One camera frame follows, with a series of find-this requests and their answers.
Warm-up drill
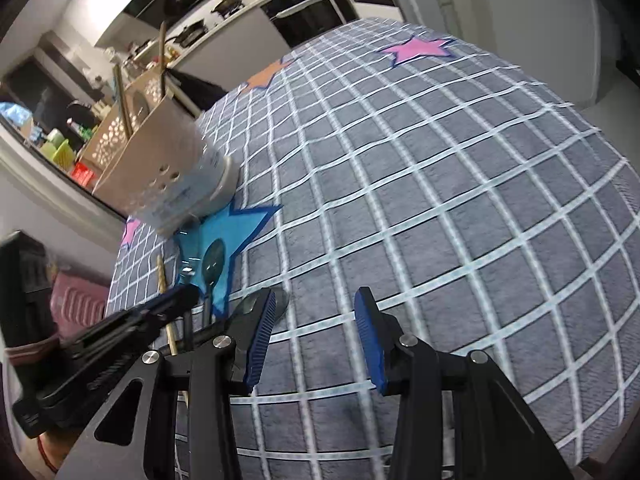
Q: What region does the dark grey plastic spoon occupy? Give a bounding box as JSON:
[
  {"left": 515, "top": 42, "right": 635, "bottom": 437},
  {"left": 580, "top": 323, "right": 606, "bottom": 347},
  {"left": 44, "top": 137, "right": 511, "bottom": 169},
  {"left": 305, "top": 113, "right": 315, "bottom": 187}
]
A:
[{"left": 230, "top": 285, "right": 290, "bottom": 324}]

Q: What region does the blue patterned bamboo chopstick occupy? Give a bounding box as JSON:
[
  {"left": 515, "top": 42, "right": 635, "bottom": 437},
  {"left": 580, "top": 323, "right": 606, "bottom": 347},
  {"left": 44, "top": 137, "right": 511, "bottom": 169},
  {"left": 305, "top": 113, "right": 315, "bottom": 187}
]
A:
[{"left": 155, "top": 252, "right": 191, "bottom": 411}]

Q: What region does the dark green plastic spoon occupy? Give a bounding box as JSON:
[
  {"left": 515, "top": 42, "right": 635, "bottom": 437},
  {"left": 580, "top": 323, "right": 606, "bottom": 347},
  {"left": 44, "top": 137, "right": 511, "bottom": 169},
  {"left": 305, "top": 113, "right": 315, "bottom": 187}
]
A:
[{"left": 201, "top": 238, "right": 226, "bottom": 327}]

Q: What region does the grey kitchen counter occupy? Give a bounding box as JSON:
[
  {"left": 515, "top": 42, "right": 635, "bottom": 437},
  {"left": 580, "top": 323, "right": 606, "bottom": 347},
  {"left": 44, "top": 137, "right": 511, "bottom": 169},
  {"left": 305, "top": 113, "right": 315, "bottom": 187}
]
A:
[{"left": 169, "top": 0, "right": 291, "bottom": 90}]

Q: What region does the pink plastic stool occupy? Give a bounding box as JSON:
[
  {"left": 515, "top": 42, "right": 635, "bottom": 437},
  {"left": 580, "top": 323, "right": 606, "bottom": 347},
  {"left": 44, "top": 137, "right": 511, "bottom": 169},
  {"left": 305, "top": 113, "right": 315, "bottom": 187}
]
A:
[{"left": 50, "top": 272, "right": 108, "bottom": 340}]

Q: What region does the red basket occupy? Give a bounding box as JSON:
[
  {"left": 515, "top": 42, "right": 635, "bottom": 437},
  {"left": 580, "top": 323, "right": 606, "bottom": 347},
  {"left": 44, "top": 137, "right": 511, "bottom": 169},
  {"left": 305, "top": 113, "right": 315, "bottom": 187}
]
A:
[{"left": 70, "top": 162, "right": 96, "bottom": 190}]

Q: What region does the beige utensil holder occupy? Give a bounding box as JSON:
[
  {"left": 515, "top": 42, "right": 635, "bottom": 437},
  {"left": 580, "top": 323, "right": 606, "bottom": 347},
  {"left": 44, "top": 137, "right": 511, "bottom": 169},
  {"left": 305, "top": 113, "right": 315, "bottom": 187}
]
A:
[{"left": 94, "top": 96, "right": 239, "bottom": 236}]

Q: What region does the grey checked tablecloth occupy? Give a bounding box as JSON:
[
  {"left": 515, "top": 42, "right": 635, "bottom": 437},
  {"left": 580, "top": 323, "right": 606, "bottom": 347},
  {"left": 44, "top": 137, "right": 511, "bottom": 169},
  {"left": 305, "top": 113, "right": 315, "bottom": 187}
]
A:
[{"left": 105, "top": 15, "right": 640, "bottom": 480}]

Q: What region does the beige perforated storage cart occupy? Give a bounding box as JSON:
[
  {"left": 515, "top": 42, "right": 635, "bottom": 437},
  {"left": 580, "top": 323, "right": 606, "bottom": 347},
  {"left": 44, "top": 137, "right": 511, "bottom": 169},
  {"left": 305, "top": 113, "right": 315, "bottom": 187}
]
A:
[{"left": 78, "top": 68, "right": 160, "bottom": 172}]

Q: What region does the black built-in oven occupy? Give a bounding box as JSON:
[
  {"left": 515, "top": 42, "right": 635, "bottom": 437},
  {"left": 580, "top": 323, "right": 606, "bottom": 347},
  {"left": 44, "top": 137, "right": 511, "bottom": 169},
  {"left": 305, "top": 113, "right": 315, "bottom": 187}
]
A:
[{"left": 262, "top": 0, "right": 357, "bottom": 48}]

